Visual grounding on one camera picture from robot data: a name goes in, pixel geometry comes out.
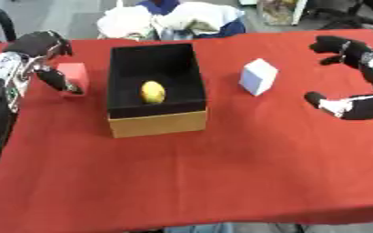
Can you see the white cube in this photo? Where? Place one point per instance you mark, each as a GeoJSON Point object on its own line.
{"type": "Point", "coordinates": [257, 76]}

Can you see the red block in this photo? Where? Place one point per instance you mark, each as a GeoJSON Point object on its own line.
{"type": "Point", "coordinates": [73, 77]}

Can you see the tan cardboard box black inside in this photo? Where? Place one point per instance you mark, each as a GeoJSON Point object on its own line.
{"type": "Point", "coordinates": [156, 91]}

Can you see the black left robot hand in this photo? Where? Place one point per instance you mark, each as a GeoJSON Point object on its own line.
{"type": "Point", "coordinates": [38, 44]}

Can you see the yellow toy lemon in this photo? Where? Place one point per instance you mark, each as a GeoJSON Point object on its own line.
{"type": "Point", "coordinates": [152, 92]}

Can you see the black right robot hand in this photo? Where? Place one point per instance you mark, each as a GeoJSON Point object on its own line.
{"type": "Point", "coordinates": [362, 106]}

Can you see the black chair base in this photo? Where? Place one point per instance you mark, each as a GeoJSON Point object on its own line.
{"type": "Point", "coordinates": [349, 19]}

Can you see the person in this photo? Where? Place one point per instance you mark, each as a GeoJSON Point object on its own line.
{"type": "Point", "coordinates": [168, 19]}

